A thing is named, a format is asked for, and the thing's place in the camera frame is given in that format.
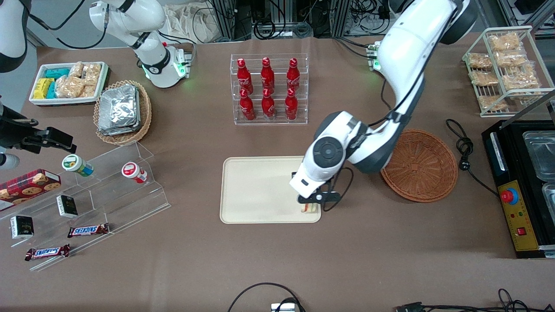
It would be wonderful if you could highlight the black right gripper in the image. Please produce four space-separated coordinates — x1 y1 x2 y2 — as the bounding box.
0 106 77 154

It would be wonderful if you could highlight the cream plastic tray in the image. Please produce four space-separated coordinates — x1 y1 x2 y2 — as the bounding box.
220 156 322 224

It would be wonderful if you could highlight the light wicker basket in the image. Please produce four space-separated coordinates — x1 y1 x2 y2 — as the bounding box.
93 80 152 146

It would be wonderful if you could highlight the dark brown wicker basket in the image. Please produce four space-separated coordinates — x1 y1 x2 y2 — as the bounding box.
381 129 459 203

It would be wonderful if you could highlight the green-lidded white jar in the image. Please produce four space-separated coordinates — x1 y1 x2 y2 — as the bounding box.
62 154 94 177

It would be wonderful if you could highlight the red tartan cookie box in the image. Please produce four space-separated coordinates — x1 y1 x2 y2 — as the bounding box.
0 169 62 213

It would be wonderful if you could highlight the yellow snack pack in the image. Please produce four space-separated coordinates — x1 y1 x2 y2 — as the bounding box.
33 78 55 99

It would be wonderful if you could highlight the silver foil packet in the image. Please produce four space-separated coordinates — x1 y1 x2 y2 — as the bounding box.
98 117 141 136
100 84 140 126

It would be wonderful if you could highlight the small black carton box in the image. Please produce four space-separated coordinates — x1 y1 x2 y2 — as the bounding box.
56 195 78 218
10 215 34 240

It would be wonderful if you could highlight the white plastic bin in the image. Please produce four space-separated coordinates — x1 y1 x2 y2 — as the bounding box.
29 62 109 107

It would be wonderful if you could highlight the red-lidded white jar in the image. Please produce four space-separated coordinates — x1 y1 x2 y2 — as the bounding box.
121 162 148 184

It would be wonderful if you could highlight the clear acrylic stepped display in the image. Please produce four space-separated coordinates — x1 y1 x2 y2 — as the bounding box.
0 141 171 273

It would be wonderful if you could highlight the clear acrylic bottle rack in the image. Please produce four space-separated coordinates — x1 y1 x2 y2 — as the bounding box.
230 53 309 126

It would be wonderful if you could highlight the Snickers chocolate bar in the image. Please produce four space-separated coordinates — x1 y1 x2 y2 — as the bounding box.
25 244 71 261
67 223 110 238

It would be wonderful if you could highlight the red cola bottle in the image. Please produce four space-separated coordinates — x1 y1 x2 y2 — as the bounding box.
287 58 300 91
236 58 253 94
261 88 275 120
285 88 299 121
239 89 255 121
261 57 275 92

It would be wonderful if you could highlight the beige cloth bag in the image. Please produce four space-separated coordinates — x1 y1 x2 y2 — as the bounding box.
164 3 222 44

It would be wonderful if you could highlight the clear bag of fried snacks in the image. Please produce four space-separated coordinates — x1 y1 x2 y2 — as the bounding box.
470 70 499 87
467 52 493 69
495 49 529 68
489 33 521 52
502 65 541 91
478 95 509 111

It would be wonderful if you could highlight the black appliance with yellow panel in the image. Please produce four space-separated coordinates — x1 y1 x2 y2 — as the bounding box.
482 119 555 259

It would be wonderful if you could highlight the steel insert pan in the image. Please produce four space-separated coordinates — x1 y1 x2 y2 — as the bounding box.
542 182 555 213
522 131 555 181

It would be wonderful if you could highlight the grey metal bar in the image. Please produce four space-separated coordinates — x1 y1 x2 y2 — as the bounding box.
512 89 555 130

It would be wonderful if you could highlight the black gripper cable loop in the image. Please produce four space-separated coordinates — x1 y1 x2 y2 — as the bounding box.
322 167 354 213

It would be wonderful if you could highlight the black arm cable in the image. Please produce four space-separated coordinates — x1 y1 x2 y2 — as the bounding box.
24 0 109 50

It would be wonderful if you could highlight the black looped cable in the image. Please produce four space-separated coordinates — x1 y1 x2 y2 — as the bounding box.
228 283 306 312

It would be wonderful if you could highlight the black power cable with plug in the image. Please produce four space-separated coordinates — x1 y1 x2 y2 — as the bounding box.
446 119 499 198

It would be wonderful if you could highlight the aluminium frame post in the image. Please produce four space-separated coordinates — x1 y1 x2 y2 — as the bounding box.
331 0 351 37
212 0 237 42

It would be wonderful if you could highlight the black tangled cable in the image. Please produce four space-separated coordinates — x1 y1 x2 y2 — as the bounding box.
395 288 555 312

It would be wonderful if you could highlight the white wire rack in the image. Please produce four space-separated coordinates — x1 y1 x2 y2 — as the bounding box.
462 26 555 118

